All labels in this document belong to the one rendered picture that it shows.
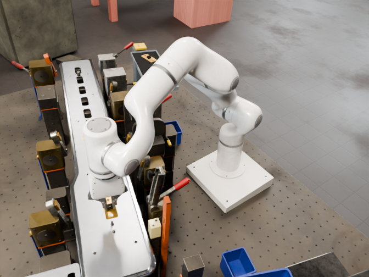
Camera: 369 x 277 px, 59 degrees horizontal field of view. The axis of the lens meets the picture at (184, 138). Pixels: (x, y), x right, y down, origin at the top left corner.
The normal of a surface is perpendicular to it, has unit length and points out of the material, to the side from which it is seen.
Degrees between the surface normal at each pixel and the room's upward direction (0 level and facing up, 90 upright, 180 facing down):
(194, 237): 0
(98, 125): 0
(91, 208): 0
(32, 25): 90
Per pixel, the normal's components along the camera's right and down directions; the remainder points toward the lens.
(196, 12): 0.55, 0.58
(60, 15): 0.72, 0.50
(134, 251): 0.07, -0.75
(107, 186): 0.36, 0.65
